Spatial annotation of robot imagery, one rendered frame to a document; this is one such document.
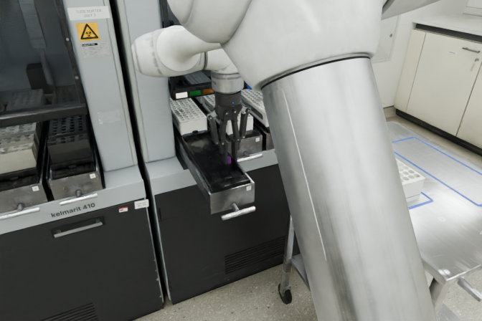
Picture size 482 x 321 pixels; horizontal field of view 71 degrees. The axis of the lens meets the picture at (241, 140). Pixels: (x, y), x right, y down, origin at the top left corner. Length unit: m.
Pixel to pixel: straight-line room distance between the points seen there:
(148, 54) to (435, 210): 0.79
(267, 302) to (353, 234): 1.42
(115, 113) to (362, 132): 0.93
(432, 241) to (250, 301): 1.00
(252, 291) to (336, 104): 1.50
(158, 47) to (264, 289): 1.27
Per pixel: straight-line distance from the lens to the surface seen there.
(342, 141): 0.27
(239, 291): 1.72
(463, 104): 3.15
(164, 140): 1.19
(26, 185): 1.13
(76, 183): 1.12
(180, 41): 0.72
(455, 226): 0.96
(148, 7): 1.06
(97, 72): 1.08
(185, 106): 1.32
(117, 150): 1.18
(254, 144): 1.22
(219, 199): 0.95
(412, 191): 0.96
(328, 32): 0.27
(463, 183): 1.13
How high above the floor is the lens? 1.38
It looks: 29 degrees down
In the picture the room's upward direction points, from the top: straight up
